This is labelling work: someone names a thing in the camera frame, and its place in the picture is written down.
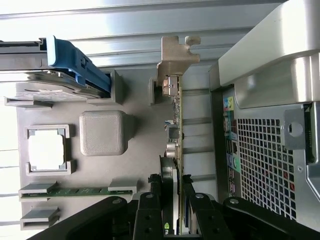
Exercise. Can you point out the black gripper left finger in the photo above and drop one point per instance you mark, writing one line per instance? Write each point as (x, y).
(147, 217)

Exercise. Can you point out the open black PC case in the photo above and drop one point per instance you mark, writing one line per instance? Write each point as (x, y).
(262, 162)

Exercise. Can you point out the grey plastic parts rack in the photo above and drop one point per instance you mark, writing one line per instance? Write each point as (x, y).
(140, 140)

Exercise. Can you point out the hard disk with blue carrier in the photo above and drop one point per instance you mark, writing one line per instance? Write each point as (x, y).
(75, 62)

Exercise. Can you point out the silver CPU chip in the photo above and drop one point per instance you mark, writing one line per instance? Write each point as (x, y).
(46, 150)

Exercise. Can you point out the green bare RAM stick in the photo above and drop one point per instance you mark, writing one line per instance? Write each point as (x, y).
(82, 192)

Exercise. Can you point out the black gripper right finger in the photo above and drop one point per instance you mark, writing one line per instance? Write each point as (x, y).
(205, 217)

